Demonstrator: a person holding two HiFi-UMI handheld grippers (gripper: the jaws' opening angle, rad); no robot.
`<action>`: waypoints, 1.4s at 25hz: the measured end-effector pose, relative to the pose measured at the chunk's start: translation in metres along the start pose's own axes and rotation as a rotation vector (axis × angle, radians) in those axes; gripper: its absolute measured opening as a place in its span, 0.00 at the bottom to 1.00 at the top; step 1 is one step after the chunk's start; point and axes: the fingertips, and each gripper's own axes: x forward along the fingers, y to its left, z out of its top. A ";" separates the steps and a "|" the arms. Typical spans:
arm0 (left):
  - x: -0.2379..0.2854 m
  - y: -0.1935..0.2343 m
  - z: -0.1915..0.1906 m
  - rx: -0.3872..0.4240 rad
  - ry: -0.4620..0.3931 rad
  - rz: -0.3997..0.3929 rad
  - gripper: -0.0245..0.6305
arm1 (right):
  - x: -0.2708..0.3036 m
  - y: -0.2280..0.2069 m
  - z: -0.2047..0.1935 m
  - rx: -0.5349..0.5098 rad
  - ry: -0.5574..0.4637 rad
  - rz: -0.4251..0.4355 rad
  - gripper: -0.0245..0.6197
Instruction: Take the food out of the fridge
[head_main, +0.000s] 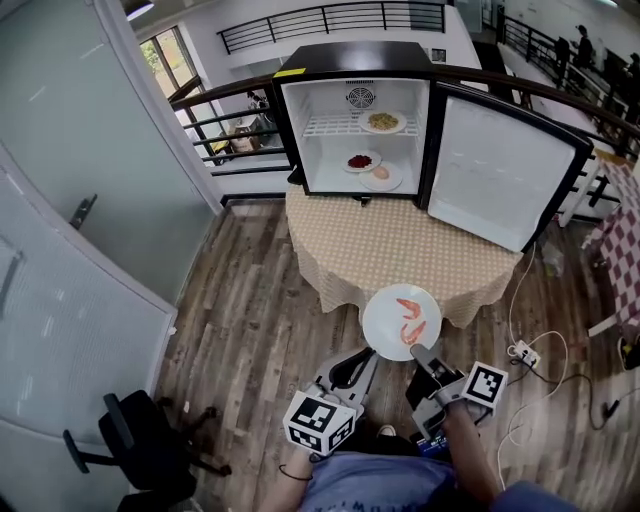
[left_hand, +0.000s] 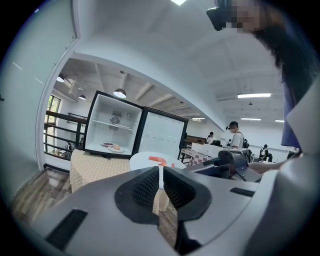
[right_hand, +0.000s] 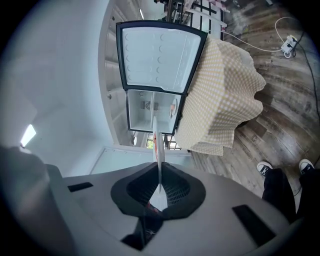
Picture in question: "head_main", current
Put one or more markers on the black office chair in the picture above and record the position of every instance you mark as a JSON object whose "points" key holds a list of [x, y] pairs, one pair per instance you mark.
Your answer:
{"points": [[140, 450]]}

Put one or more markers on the black mini fridge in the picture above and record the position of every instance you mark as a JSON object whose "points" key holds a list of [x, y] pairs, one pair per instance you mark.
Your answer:
{"points": [[500, 165]]}

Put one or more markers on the white plate under noodles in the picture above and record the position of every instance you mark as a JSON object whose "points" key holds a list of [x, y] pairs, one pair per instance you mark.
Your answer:
{"points": [[382, 130]]}

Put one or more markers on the person's dark trouser leg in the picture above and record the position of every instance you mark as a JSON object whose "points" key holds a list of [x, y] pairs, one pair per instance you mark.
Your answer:
{"points": [[535, 497]]}

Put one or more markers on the person's shoe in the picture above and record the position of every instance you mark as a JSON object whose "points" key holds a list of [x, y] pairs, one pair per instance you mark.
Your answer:
{"points": [[386, 431]]}

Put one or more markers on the black yellow shoe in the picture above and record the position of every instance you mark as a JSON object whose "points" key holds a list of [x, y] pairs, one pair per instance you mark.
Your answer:
{"points": [[631, 352]]}

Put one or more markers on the orange shrimp food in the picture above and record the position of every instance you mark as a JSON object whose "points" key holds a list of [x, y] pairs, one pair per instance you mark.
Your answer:
{"points": [[411, 334], [412, 309]]}

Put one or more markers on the person's left forearm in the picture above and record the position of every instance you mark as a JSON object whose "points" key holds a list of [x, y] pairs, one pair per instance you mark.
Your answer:
{"points": [[297, 487]]}

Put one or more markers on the white plate under bun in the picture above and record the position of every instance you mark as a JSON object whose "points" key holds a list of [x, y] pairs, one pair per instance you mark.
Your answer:
{"points": [[382, 184]]}

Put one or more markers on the white plate under red food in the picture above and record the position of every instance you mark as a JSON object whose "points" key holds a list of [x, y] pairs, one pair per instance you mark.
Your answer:
{"points": [[352, 169]]}

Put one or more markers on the black wrist band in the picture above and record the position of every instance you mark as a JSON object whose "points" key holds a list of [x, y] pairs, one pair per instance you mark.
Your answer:
{"points": [[290, 474]]}

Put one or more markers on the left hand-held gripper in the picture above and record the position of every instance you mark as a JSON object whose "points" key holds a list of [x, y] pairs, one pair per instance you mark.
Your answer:
{"points": [[320, 422]]}

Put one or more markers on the black walkway railing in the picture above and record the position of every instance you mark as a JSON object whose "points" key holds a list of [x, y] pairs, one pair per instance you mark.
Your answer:
{"points": [[530, 37]]}

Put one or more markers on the person's blue shirt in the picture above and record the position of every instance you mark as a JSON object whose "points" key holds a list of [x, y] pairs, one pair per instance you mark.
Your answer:
{"points": [[375, 482]]}

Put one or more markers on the person's right forearm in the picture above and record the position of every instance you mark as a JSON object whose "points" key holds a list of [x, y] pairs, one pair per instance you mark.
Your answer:
{"points": [[470, 450]]}

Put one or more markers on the white table frame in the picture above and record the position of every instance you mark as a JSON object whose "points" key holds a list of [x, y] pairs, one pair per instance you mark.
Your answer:
{"points": [[575, 195]]}

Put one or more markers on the black balcony railing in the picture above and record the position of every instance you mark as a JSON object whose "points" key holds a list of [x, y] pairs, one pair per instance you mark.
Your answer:
{"points": [[325, 22]]}

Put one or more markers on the yellow noodle food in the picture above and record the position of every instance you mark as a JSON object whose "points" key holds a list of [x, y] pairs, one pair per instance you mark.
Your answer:
{"points": [[384, 120]]}

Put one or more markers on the clear plastic bag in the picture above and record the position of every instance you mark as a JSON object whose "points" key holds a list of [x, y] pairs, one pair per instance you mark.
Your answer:
{"points": [[552, 257]]}

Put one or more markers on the white power strip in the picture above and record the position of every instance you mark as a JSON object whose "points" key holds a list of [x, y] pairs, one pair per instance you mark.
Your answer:
{"points": [[524, 352]]}

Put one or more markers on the wooden framed window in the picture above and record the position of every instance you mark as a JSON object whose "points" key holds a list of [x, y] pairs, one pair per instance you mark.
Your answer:
{"points": [[167, 57]]}

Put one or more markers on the white plate with shrimp food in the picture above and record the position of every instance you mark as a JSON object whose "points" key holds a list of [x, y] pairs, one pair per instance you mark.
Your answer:
{"points": [[382, 320]]}

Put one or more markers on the pale round bun food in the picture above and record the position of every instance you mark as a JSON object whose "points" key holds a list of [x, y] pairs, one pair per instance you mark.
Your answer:
{"points": [[381, 173]]}

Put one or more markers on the beige dotted tablecloth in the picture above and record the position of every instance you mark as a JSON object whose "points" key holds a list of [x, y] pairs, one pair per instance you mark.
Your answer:
{"points": [[390, 240]]}

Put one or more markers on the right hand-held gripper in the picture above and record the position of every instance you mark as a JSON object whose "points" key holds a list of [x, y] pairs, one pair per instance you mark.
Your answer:
{"points": [[482, 387]]}

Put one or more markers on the maroon white checkered cloth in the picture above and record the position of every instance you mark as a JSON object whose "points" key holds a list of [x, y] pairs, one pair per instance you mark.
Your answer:
{"points": [[625, 240]]}

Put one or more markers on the red chopped food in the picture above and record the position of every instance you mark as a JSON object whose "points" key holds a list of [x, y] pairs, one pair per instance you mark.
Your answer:
{"points": [[360, 161]]}

